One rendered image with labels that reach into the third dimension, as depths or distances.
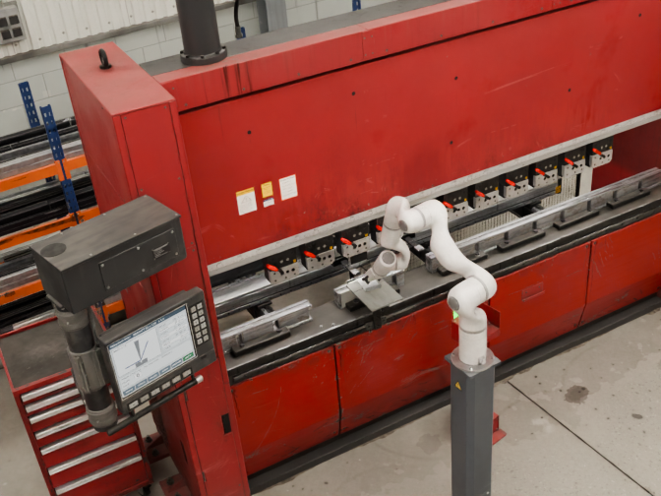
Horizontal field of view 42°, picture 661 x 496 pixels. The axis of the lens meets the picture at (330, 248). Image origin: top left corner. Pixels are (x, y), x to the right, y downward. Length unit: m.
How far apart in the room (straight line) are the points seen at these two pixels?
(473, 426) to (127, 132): 2.01
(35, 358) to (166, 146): 1.44
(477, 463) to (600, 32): 2.26
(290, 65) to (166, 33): 4.39
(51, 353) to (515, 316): 2.54
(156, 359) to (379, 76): 1.60
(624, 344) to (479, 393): 1.92
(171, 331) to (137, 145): 0.73
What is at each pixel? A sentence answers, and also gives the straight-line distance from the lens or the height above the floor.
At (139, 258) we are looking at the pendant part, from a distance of 3.22.
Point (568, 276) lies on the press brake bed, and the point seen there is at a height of 0.59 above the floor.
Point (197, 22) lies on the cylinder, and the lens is 3.60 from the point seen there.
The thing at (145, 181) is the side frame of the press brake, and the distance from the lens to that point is 3.42.
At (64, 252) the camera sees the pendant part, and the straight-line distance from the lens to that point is 3.18.
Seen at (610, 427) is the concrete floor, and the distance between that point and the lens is 5.11.
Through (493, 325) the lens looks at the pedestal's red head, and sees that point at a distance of 4.58.
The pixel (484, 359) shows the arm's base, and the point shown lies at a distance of 3.84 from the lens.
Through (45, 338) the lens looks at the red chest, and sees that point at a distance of 4.49.
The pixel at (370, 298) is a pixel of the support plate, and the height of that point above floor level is 1.00.
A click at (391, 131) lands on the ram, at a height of 1.78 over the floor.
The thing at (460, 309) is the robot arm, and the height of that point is 1.35.
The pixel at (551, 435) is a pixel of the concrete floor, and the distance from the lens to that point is 5.01.
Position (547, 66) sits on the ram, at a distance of 4.58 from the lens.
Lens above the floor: 3.50
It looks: 32 degrees down
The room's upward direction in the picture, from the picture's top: 5 degrees counter-clockwise
